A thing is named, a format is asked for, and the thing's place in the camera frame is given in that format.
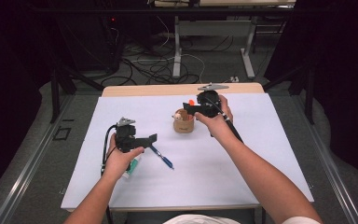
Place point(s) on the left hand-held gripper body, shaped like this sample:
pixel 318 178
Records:
pixel 126 137

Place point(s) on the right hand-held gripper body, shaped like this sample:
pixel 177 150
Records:
pixel 209 102

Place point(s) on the black equipment with red light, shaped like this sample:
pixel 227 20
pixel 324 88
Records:
pixel 96 46

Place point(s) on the pale lilac table mat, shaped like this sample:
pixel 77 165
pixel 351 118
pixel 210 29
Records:
pixel 214 161

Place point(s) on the aluminium floor rail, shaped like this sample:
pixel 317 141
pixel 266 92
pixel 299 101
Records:
pixel 332 174
pixel 28 169

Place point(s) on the person's white shirt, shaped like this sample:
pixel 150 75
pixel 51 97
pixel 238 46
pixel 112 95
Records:
pixel 199 219

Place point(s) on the black metal stand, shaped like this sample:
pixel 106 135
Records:
pixel 309 99
pixel 55 99

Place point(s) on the blue pen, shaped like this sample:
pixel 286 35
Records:
pixel 164 160

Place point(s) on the tan pen holder cup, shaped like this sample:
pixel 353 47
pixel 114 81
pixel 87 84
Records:
pixel 183 126

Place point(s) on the white power strip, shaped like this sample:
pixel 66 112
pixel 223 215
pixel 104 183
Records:
pixel 234 79

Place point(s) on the person's right hand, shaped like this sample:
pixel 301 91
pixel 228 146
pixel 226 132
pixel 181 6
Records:
pixel 217 127

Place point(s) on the person's left hand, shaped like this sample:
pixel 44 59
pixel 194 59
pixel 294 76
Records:
pixel 119 165

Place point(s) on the orange highlighter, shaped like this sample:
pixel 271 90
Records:
pixel 191 102

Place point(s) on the white-legged desk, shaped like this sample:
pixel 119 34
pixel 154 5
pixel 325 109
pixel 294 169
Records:
pixel 177 46

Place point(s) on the green-capped white marker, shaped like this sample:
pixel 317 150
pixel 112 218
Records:
pixel 133 168

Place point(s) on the wooden table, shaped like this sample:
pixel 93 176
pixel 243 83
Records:
pixel 152 89

